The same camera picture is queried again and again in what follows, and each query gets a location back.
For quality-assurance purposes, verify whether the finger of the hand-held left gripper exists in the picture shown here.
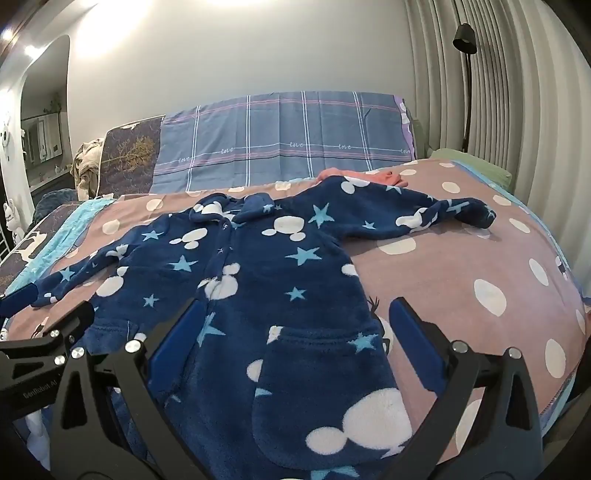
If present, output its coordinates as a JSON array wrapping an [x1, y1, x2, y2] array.
[[0, 284, 40, 319], [0, 302, 95, 365]]

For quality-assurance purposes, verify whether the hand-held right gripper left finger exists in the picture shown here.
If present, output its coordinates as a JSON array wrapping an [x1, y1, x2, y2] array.
[[46, 298, 208, 480]]

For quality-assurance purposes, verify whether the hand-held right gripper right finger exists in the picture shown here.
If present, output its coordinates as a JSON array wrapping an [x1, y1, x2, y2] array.
[[388, 298, 546, 480]]

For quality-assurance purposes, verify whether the navy star print fleece onesie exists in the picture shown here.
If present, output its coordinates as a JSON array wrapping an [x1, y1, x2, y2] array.
[[31, 178, 497, 480]]

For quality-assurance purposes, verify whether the beige clothes pile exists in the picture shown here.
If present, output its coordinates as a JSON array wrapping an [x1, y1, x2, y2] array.
[[69, 137, 108, 201]]

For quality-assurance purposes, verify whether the dark deer print blanket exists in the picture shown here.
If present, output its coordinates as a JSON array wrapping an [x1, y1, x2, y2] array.
[[0, 217, 54, 296]]

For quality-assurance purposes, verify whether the pink polka dot blanket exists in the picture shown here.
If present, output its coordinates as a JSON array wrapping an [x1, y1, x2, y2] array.
[[7, 159, 589, 480]]

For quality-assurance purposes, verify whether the white plush toy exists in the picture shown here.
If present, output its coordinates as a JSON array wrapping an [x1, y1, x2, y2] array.
[[2, 198, 21, 243]]

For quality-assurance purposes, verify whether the light blue blanket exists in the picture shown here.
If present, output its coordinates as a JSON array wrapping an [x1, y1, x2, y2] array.
[[7, 198, 116, 296]]

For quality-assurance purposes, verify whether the dark blue fuzzy blanket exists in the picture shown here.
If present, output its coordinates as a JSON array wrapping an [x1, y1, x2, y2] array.
[[31, 188, 78, 227]]

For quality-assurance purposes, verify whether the salmon folded cloth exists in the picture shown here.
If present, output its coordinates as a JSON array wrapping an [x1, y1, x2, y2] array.
[[318, 167, 411, 190]]

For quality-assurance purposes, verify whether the dark floral pillow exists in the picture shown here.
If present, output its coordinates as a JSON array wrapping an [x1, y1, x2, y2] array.
[[95, 115, 166, 201]]

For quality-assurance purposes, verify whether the arched doorway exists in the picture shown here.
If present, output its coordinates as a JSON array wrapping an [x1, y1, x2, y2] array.
[[18, 34, 75, 195]]

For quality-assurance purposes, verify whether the green pillow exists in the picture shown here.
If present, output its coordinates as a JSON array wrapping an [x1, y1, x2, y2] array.
[[427, 148, 513, 188]]

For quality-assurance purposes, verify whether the blue plaid pillow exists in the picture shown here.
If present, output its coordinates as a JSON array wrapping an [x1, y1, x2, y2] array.
[[150, 91, 419, 195]]

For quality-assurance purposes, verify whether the grey pleated curtain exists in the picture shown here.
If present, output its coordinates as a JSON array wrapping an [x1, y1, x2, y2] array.
[[406, 0, 591, 296]]

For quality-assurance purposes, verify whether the black floor lamp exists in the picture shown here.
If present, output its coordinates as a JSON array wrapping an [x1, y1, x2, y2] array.
[[452, 24, 481, 153]]

